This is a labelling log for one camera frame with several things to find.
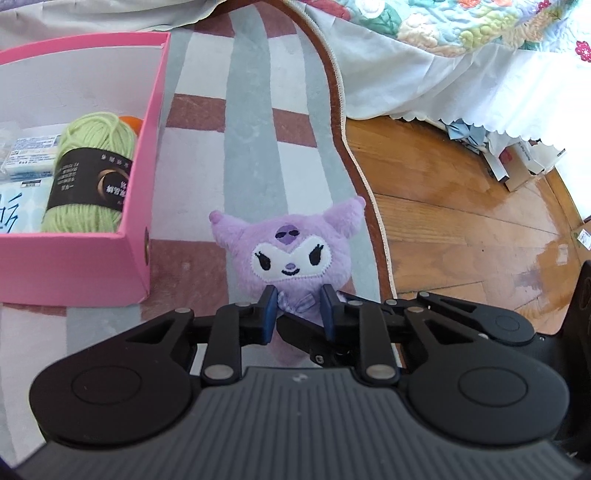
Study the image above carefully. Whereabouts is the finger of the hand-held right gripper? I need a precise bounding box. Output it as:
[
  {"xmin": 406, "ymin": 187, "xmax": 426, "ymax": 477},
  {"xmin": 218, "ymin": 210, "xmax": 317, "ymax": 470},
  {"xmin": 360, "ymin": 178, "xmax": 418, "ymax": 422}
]
[
  {"xmin": 382, "ymin": 291, "xmax": 488, "ymax": 334},
  {"xmin": 276, "ymin": 313, "xmax": 365, "ymax": 368}
]

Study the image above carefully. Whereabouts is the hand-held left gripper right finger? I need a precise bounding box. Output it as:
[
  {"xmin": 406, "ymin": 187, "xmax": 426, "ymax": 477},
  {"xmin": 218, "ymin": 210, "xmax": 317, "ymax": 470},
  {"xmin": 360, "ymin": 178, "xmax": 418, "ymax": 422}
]
[{"xmin": 321, "ymin": 284, "xmax": 461, "ymax": 387}]

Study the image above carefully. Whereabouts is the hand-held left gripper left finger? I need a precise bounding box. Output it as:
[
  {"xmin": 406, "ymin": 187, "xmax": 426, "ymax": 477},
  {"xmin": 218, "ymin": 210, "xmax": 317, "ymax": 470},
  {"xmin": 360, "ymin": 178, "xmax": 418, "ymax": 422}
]
[{"xmin": 124, "ymin": 285, "xmax": 280, "ymax": 385}]

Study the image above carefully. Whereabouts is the purple plush toy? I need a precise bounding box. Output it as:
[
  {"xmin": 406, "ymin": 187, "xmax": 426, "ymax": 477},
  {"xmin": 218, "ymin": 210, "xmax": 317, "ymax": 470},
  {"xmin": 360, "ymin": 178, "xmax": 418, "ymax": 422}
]
[{"xmin": 209, "ymin": 195, "xmax": 368, "ymax": 367}]

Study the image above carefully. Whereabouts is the pink cardboard box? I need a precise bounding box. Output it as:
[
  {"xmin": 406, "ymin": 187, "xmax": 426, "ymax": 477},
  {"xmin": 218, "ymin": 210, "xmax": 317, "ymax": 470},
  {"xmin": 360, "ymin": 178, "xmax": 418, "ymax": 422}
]
[{"xmin": 0, "ymin": 31, "xmax": 171, "ymax": 306}]

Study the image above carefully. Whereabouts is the green yarn ball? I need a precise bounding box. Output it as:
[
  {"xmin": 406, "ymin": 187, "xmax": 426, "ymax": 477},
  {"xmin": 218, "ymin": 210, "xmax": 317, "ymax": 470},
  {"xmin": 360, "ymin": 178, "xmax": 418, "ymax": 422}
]
[{"xmin": 41, "ymin": 112, "xmax": 139, "ymax": 234}]

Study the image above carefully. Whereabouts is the blue tissue packet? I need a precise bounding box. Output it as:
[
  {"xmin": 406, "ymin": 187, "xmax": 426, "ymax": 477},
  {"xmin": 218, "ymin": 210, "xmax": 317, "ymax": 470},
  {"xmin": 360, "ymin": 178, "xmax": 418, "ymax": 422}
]
[{"xmin": 0, "ymin": 180, "xmax": 54, "ymax": 234}]

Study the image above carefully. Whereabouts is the white wipes packet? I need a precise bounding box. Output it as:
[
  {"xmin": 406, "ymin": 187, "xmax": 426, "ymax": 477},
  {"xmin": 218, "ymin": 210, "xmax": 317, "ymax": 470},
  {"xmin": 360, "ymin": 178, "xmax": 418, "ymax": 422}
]
[{"xmin": 0, "ymin": 136, "xmax": 63, "ymax": 183}]

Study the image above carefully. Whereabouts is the small paper carton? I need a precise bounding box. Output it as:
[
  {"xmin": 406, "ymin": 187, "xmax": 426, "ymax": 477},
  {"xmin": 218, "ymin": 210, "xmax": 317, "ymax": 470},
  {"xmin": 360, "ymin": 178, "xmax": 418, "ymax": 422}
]
[{"xmin": 573, "ymin": 219, "xmax": 591, "ymax": 252}]

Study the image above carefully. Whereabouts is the open cardboard carton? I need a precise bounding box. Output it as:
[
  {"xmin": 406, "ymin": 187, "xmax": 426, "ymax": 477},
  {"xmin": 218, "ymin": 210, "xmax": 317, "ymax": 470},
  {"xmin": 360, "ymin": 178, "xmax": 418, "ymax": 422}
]
[{"xmin": 482, "ymin": 138, "xmax": 566, "ymax": 192}]

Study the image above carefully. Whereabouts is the striped rug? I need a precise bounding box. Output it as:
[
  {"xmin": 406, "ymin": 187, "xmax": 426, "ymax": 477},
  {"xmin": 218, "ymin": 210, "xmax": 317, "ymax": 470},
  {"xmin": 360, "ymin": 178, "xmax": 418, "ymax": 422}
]
[{"xmin": 0, "ymin": 0, "xmax": 398, "ymax": 370}]

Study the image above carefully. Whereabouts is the floral quilt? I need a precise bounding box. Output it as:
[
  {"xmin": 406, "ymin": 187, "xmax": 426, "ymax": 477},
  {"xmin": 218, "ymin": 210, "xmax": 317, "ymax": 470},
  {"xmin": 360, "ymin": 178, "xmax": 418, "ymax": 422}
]
[{"xmin": 295, "ymin": 0, "xmax": 591, "ymax": 63}]

